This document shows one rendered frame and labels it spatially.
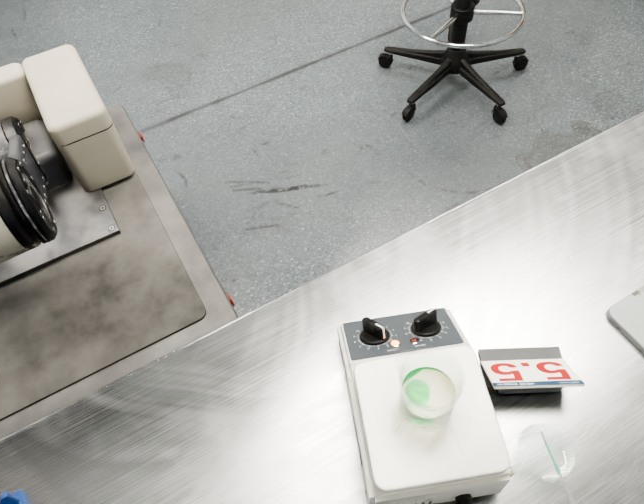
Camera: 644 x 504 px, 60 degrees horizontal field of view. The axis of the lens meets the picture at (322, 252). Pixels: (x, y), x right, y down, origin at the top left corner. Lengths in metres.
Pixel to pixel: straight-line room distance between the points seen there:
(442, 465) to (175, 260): 0.86
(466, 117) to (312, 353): 1.51
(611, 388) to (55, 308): 1.03
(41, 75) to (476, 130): 1.32
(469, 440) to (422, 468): 0.05
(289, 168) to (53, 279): 0.87
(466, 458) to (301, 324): 0.25
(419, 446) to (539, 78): 1.88
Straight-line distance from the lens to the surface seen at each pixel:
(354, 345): 0.60
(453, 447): 0.53
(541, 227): 0.78
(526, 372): 0.64
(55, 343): 1.24
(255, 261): 1.65
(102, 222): 1.36
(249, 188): 1.84
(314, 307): 0.68
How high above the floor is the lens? 1.34
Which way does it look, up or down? 55 degrees down
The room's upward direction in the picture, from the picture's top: 6 degrees counter-clockwise
